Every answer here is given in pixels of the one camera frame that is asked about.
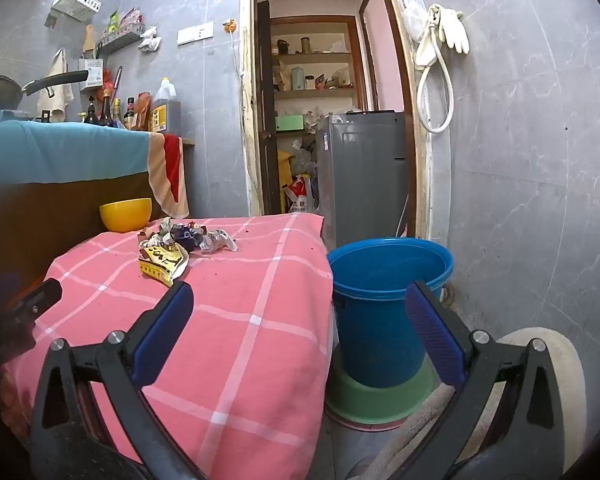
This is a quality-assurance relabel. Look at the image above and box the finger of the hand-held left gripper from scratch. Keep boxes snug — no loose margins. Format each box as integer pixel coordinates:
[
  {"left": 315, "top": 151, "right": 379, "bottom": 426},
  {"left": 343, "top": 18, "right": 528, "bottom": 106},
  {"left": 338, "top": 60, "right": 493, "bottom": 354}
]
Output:
[{"left": 11, "top": 277, "right": 63, "bottom": 322}]

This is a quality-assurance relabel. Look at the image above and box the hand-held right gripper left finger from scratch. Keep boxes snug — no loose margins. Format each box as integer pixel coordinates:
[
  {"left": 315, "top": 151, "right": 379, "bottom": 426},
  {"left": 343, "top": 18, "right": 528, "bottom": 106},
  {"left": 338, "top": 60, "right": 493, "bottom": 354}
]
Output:
[{"left": 30, "top": 281, "right": 206, "bottom": 480}]

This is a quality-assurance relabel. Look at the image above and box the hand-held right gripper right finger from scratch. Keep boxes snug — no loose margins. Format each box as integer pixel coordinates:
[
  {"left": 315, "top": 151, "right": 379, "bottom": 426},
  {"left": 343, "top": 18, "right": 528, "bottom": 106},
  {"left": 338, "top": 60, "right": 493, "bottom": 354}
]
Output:
[{"left": 404, "top": 280, "right": 588, "bottom": 480}]

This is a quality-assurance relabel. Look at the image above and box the blue plastic bucket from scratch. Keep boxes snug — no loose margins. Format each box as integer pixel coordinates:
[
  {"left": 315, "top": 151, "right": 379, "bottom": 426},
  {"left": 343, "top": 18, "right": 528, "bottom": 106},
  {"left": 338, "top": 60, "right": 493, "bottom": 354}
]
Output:
[{"left": 326, "top": 238, "right": 455, "bottom": 388}]

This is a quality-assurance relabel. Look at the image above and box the yellow snack wrapper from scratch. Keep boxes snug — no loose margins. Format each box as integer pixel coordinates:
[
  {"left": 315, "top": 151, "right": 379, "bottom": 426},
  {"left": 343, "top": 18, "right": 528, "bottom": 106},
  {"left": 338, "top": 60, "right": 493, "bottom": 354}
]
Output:
[{"left": 138, "top": 240, "right": 188, "bottom": 288}]

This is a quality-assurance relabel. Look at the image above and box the blue snack wrapper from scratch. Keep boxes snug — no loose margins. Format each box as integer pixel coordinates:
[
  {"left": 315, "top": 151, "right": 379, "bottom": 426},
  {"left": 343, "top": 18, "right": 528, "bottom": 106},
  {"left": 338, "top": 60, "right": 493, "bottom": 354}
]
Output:
[{"left": 172, "top": 222, "right": 206, "bottom": 251}]

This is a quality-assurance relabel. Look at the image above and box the grey-green wrapper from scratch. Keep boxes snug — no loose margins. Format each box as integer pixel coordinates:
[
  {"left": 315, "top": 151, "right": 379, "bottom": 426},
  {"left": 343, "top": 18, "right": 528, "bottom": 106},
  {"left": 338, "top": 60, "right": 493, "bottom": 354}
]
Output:
[{"left": 150, "top": 217, "right": 176, "bottom": 247}]

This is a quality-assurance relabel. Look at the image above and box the silver wrapper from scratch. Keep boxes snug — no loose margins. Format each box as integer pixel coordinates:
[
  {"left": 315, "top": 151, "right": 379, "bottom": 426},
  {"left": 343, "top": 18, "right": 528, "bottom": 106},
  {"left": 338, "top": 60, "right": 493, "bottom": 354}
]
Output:
[{"left": 197, "top": 227, "right": 238, "bottom": 256}]

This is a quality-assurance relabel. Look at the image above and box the pink checked cloth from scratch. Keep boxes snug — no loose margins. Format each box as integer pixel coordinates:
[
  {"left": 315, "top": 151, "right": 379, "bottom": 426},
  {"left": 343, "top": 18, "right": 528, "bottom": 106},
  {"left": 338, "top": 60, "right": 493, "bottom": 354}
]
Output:
[{"left": 2, "top": 212, "right": 336, "bottom": 480}]

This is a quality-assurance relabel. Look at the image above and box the green plastic basin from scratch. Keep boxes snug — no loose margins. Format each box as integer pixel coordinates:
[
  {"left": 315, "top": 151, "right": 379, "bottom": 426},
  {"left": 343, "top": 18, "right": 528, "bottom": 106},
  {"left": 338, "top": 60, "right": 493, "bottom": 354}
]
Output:
[{"left": 325, "top": 345, "right": 443, "bottom": 426}]

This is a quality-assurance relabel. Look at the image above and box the yellow bowl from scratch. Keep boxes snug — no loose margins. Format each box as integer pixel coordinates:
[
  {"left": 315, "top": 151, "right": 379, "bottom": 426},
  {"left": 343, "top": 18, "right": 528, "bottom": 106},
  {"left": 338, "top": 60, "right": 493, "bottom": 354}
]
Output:
[{"left": 99, "top": 198, "right": 153, "bottom": 233}]

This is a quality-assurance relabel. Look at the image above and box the teal brown cloth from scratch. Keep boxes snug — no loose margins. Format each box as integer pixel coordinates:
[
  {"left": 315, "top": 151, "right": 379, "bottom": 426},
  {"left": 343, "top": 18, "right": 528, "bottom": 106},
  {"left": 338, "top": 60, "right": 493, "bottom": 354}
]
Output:
[{"left": 0, "top": 121, "right": 153, "bottom": 311}]

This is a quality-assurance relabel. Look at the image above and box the red beige towel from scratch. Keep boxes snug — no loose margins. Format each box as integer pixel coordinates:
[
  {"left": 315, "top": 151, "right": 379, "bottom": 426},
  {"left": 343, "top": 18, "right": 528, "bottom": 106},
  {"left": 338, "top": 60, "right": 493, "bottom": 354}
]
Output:
[{"left": 147, "top": 132, "right": 190, "bottom": 219}]

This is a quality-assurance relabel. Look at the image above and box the grey washing machine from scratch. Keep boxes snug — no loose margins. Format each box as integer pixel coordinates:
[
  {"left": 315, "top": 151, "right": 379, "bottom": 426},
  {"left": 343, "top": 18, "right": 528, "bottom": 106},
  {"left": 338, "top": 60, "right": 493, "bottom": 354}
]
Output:
[{"left": 314, "top": 110, "right": 408, "bottom": 251}]

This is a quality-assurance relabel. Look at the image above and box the red white bag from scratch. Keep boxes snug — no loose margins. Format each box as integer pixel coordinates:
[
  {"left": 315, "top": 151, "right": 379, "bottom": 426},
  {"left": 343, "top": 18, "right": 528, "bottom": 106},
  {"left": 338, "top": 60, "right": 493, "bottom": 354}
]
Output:
[{"left": 285, "top": 174, "right": 311, "bottom": 215}]

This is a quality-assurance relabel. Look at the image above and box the pile of plastic bags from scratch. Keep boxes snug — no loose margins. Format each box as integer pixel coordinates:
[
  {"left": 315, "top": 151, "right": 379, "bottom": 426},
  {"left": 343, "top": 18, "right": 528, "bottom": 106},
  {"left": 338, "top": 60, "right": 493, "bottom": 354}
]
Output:
[{"left": 292, "top": 110, "right": 327, "bottom": 211}]

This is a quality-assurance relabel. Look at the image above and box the large cooking oil bottle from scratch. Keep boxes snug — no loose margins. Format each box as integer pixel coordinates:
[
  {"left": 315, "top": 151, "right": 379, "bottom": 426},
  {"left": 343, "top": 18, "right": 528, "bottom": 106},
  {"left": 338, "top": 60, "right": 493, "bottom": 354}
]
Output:
[{"left": 148, "top": 77, "right": 182, "bottom": 133}]

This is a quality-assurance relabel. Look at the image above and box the beige hanging towel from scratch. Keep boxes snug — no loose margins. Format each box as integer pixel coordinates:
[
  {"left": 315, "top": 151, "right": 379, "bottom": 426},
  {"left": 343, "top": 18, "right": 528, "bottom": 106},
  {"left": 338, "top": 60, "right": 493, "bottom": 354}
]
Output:
[{"left": 36, "top": 49, "right": 75, "bottom": 123}]

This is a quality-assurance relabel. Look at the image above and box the white utensil holder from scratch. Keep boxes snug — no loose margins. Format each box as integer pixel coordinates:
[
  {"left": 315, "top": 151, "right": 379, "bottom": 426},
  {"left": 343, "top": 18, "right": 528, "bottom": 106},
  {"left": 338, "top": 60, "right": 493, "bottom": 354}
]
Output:
[{"left": 78, "top": 58, "right": 104, "bottom": 92}]

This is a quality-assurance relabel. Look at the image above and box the dark wooden door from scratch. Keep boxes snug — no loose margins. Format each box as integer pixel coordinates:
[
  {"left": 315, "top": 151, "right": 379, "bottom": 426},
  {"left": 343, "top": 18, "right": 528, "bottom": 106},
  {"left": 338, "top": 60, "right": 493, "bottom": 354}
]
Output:
[{"left": 256, "top": 0, "right": 281, "bottom": 216}]

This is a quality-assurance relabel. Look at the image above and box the wooden shelving unit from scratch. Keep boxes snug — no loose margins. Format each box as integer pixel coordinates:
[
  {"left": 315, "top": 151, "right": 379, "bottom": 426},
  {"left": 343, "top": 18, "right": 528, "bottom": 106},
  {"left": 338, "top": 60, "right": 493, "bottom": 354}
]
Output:
[{"left": 269, "top": 15, "right": 361, "bottom": 136}]

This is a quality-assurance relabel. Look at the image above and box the white crumpled plastic bag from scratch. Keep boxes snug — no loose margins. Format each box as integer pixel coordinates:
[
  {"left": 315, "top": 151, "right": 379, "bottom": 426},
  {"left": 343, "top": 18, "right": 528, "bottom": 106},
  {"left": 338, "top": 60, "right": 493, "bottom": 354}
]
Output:
[{"left": 138, "top": 25, "right": 161, "bottom": 53}]

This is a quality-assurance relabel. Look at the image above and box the white plastic basket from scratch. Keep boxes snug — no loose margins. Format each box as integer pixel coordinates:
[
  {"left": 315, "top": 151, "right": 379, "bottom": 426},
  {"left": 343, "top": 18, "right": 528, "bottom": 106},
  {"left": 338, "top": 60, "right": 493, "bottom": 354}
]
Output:
[{"left": 51, "top": 0, "right": 102, "bottom": 22}]

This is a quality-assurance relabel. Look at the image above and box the clear plastic bag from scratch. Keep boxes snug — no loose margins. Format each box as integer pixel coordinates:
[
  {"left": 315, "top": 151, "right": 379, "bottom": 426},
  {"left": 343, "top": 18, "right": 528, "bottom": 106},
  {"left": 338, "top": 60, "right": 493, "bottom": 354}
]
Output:
[{"left": 402, "top": 0, "right": 427, "bottom": 42}]

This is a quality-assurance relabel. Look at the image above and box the white hose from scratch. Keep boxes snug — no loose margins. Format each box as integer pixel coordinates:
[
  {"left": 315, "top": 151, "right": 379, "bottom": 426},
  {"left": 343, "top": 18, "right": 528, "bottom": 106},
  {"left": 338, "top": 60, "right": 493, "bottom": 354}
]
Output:
[{"left": 416, "top": 20, "right": 455, "bottom": 134}]

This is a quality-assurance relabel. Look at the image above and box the door frame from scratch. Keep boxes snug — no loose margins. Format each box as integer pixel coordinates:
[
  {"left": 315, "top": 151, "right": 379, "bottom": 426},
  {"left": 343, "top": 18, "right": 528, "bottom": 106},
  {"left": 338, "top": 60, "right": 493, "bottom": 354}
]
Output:
[{"left": 239, "top": 0, "right": 432, "bottom": 241}]

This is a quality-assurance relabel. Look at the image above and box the grey wall shelf rack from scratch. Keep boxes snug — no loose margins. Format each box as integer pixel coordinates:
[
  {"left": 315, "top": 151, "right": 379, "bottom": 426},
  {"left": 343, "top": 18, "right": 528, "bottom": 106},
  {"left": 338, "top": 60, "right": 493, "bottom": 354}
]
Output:
[{"left": 96, "top": 22, "right": 146, "bottom": 58}]

